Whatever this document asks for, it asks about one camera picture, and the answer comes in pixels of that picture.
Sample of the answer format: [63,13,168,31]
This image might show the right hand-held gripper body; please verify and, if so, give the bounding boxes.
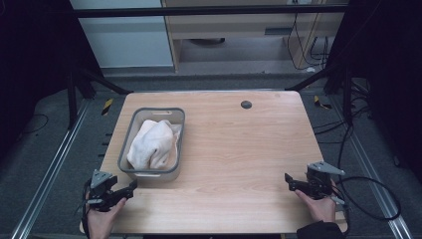
[295,161,346,201]

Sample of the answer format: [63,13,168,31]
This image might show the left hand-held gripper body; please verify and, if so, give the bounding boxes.
[85,169,128,213]

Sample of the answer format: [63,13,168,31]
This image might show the white towel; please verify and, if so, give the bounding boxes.
[126,119,183,170]

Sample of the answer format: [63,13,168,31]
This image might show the grey plastic basket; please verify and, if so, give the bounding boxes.
[117,107,186,182]

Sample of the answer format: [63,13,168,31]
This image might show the person's right hand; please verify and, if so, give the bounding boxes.
[294,178,337,224]

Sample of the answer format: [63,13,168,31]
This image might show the person's left hand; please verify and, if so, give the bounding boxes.
[85,196,127,239]

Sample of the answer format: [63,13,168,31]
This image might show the yellow black hazard tape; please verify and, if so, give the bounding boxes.
[101,98,114,117]
[314,95,332,111]

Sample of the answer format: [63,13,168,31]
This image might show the black metal stand leg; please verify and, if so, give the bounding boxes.
[66,68,133,129]
[285,63,354,124]

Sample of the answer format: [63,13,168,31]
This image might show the black curtain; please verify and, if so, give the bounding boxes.
[323,0,422,183]
[0,0,105,163]

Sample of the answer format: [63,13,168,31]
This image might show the white cabinet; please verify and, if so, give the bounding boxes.
[69,0,175,70]

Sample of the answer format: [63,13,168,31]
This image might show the wooden cabinet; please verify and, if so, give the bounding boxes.
[160,0,349,74]

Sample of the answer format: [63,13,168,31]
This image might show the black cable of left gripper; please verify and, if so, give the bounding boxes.
[77,178,94,239]

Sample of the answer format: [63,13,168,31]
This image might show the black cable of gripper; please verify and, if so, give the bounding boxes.
[331,175,402,222]
[77,178,94,239]

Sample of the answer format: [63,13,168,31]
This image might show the aluminium floor rail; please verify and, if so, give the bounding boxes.
[327,96,414,239]
[11,99,92,239]

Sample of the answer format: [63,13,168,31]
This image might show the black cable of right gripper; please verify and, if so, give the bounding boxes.
[331,175,402,222]

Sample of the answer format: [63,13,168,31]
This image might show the black cables on floor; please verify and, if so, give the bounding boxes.
[313,78,376,171]

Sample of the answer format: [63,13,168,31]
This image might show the thin black floor cable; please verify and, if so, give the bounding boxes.
[20,114,50,135]

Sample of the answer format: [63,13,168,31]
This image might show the black hanging cables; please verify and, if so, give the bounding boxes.
[286,11,331,72]

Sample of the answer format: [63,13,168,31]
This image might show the black metal frame bar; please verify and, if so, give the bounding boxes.
[73,4,348,19]

